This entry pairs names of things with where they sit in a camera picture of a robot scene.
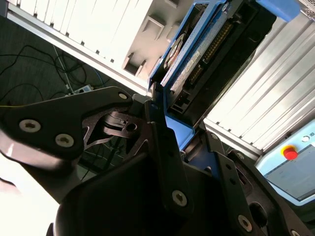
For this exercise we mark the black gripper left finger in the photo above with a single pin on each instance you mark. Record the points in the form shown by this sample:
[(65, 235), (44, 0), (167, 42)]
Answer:
[(49, 115)]

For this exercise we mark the hard disk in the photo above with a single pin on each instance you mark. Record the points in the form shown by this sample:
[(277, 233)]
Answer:
[(233, 49)]

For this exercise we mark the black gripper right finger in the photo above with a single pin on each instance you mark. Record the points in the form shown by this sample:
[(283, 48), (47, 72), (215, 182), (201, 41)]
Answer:
[(229, 177)]

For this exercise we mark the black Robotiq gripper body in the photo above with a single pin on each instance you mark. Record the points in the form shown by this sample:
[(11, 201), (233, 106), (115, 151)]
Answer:
[(118, 201)]

